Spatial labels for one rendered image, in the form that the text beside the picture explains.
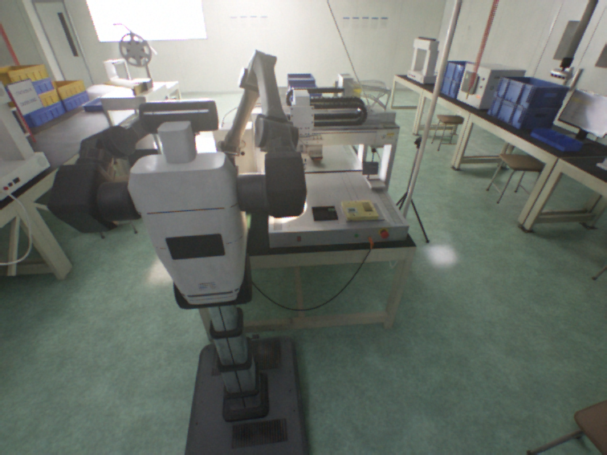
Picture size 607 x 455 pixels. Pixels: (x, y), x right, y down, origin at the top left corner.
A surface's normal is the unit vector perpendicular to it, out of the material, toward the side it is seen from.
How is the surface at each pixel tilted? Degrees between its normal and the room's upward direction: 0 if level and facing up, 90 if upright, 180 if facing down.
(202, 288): 90
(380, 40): 90
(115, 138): 71
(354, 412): 0
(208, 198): 90
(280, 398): 0
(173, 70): 90
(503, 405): 0
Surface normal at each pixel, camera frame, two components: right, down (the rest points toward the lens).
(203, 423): 0.00, -0.81
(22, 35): 0.09, 0.59
